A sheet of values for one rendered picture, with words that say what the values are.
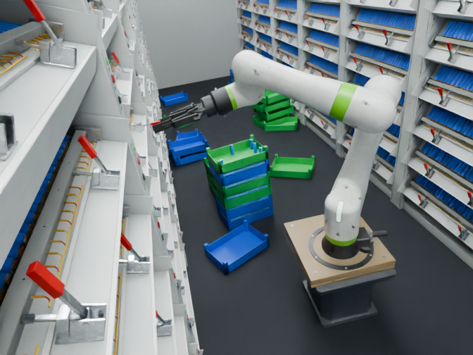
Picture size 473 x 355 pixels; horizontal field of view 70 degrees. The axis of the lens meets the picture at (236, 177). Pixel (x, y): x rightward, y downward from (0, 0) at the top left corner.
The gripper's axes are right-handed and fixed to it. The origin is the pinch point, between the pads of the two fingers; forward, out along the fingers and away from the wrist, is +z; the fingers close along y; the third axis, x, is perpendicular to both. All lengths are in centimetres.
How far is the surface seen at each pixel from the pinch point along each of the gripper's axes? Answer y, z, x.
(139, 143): -11.3, 8.2, 0.9
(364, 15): 77, -127, -11
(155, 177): -1.6, 10.8, -18.1
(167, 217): -2.9, 14.0, -36.7
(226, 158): 53, -20, -53
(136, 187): -52, 6, 8
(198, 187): 94, 5, -89
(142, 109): 17.6, 6.3, 2.4
